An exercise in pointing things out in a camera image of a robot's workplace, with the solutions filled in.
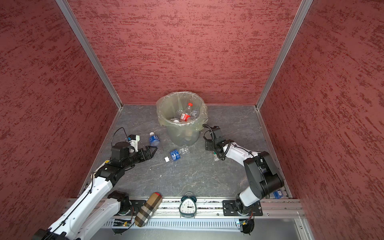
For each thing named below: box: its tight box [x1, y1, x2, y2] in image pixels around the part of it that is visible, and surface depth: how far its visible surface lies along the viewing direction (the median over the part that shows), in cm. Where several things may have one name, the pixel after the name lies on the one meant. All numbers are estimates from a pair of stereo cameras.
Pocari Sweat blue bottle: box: [164, 147, 189, 163], surface depth 89 cm
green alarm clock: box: [179, 191, 197, 219], surface depth 73 cm
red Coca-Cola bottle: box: [180, 102, 194, 122], surface depth 94 cm
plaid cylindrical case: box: [134, 192, 163, 228], surface depth 72 cm
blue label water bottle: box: [149, 131, 161, 147], surface depth 97 cm
